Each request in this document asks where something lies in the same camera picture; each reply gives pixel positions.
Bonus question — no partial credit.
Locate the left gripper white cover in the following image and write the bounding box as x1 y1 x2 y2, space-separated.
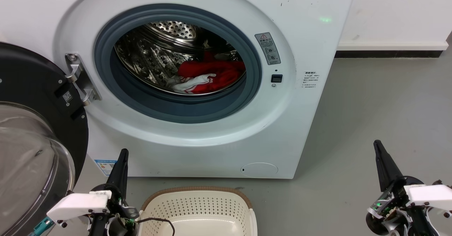
47 149 141 236

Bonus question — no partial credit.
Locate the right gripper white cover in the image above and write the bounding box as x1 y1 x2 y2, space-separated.
365 140 452 236

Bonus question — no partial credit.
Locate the red and white garment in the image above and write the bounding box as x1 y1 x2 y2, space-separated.
171 51 246 95

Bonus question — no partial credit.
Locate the cream plastic laundry basket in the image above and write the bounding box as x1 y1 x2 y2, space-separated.
138 187 257 236

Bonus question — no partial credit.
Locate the stainless steel washing machine drum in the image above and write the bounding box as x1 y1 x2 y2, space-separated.
114 20 246 96

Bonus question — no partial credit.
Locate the black glass washer door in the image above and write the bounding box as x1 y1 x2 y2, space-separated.
0 42 89 236

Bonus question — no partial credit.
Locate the blue energy label sticker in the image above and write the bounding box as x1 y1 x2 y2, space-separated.
94 159 117 176

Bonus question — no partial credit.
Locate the grey rubber door gasket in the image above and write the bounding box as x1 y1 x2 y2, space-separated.
94 4 262 124

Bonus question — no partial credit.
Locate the white front-load washing machine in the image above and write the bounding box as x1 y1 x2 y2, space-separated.
0 0 358 179

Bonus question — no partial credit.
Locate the silver metal door hinge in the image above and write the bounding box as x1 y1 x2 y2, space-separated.
65 53 101 106

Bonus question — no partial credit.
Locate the small printed text label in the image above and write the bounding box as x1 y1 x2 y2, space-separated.
302 71 320 89

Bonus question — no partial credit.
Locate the white and black baseboard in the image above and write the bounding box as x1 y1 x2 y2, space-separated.
335 41 449 58

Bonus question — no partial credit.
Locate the round drain filter cover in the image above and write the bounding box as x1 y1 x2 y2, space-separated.
240 163 279 178

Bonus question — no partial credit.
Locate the grey warning sticker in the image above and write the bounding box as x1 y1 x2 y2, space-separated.
255 32 281 65

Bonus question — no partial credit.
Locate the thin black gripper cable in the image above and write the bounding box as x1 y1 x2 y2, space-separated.
137 218 175 236

